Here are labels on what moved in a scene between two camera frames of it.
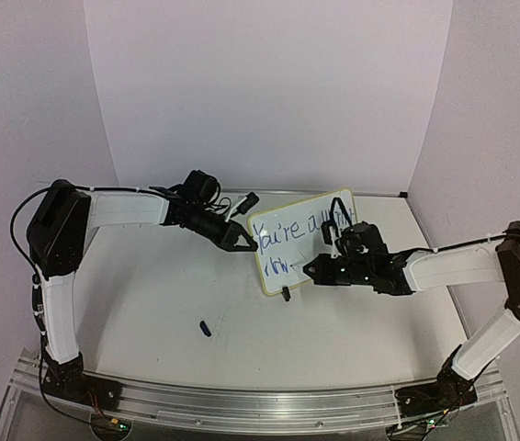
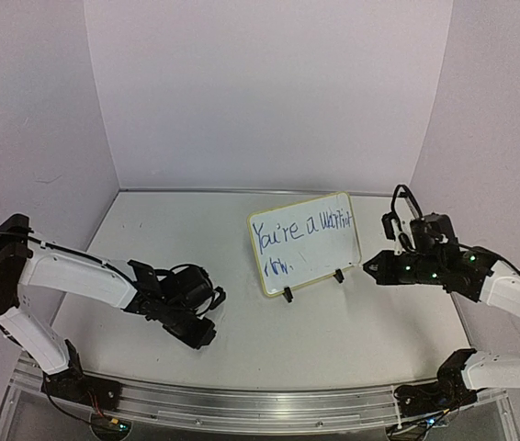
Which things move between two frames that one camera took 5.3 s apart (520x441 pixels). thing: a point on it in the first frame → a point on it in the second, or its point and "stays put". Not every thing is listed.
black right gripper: (325, 269) → (390, 267)
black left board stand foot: (286, 293) stays put
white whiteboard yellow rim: (289, 237) stays put
